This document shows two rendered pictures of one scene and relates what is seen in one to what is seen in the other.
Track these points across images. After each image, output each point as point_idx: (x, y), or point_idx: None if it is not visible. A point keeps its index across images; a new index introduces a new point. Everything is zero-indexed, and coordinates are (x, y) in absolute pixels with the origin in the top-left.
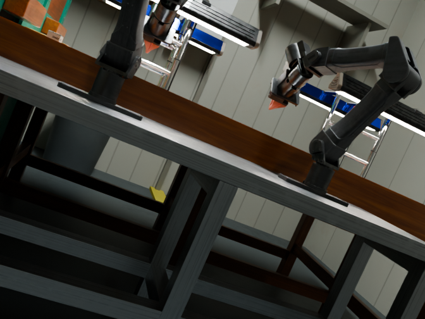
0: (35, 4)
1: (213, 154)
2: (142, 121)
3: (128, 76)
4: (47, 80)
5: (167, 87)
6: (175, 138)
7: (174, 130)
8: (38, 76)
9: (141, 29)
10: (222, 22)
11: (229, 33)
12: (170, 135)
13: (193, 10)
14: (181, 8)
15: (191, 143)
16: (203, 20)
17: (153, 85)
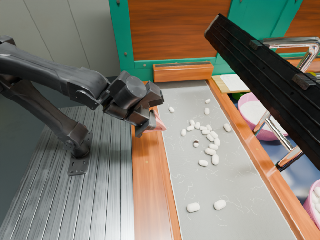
0: (170, 72)
1: (19, 234)
2: (68, 177)
3: (65, 149)
4: (94, 127)
5: (283, 164)
6: (32, 201)
7: (114, 200)
8: (97, 124)
9: (53, 126)
10: (307, 132)
11: (312, 161)
12: (47, 197)
13: (260, 93)
14: (248, 86)
15: (49, 215)
16: (271, 114)
17: (133, 159)
